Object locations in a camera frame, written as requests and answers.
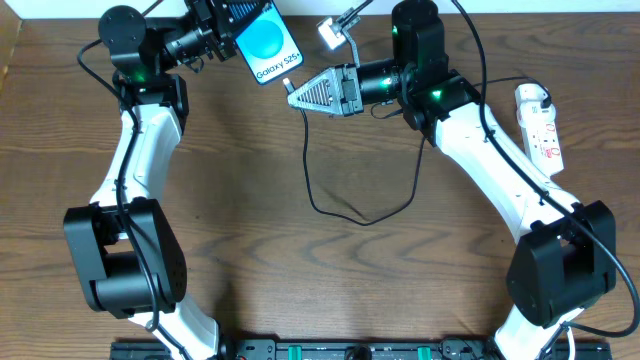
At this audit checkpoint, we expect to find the blue screen Galaxy smartphone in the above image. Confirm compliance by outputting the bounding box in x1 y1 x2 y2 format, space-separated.
236 1 304 85

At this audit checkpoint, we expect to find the black USB charging cable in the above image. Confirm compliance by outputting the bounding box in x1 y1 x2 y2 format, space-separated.
282 74 553 227

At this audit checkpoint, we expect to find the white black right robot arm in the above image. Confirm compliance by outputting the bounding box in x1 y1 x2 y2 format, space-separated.
287 1 621 359

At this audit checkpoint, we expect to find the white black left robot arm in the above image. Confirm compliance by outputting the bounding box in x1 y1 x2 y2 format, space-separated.
63 1 272 359

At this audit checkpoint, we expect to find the white charger plug adapter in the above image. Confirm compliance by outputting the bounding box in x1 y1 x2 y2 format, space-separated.
515 83 552 109

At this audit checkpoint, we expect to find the white power strip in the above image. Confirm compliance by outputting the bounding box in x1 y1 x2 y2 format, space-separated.
516 101 564 177

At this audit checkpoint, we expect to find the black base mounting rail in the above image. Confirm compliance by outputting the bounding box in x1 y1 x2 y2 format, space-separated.
108 338 613 360

